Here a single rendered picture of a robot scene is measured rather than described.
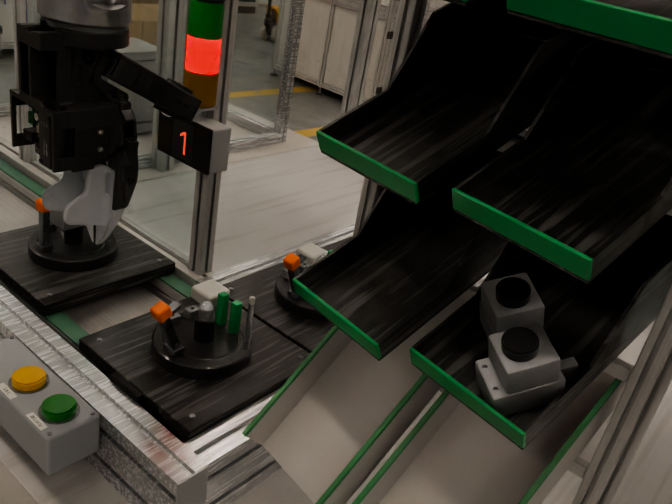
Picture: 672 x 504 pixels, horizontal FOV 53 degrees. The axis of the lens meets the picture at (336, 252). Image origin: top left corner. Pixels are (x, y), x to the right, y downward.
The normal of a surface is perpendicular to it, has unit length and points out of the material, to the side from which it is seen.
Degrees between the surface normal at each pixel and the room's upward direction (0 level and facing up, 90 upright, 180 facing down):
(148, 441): 0
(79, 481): 0
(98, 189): 93
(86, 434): 90
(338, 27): 90
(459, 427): 45
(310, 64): 90
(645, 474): 0
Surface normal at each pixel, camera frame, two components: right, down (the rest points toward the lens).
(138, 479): -0.63, 0.25
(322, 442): -0.41, -0.50
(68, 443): 0.76, 0.40
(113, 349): 0.17, -0.88
